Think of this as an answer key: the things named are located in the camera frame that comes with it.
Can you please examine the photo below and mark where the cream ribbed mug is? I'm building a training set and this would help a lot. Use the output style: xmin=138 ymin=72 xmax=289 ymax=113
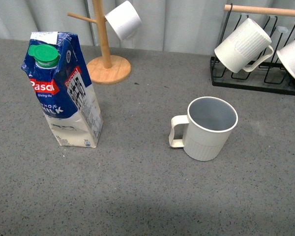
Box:
xmin=214 ymin=18 xmax=274 ymax=73
xmin=169 ymin=96 xmax=238 ymax=161

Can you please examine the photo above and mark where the blue Pascual milk carton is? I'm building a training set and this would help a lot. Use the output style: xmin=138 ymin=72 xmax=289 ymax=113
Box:
xmin=22 ymin=31 xmax=103 ymax=148

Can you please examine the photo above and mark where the wooden mug tree stand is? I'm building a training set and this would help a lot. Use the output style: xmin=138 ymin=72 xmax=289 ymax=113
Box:
xmin=67 ymin=0 xmax=132 ymax=85

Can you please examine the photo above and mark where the white mug on tree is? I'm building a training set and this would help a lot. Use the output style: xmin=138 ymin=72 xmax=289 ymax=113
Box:
xmin=105 ymin=0 xmax=142 ymax=40

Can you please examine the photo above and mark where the cream ribbed mug on rack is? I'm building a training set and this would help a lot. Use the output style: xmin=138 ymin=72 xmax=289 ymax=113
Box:
xmin=214 ymin=18 xmax=274 ymax=73

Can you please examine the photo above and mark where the black wire mug rack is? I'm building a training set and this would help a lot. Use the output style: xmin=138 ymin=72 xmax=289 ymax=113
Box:
xmin=210 ymin=4 xmax=295 ymax=95

